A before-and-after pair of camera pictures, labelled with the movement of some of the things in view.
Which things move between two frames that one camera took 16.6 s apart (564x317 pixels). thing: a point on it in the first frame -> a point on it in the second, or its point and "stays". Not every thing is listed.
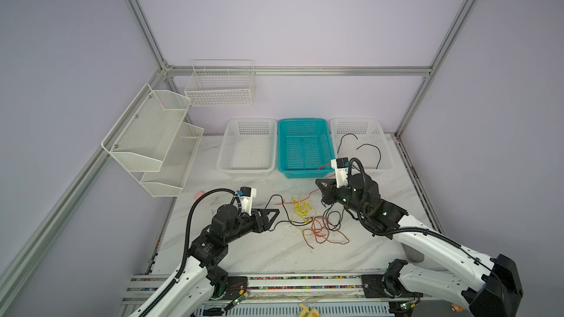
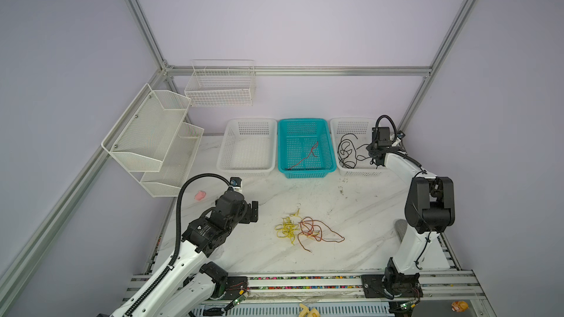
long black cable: x=299 y=223 -> x=347 y=153
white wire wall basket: x=221 y=82 stays
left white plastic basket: x=248 y=147 stays
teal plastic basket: x=305 y=147 stays
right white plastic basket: x=363 y=139 stays
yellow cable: x=302 y=210 -> x=289 y=224
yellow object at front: x=308 y=312 stays
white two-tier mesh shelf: x=153 y=141 stays
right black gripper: x=327 y=190 -> x=369 y=148
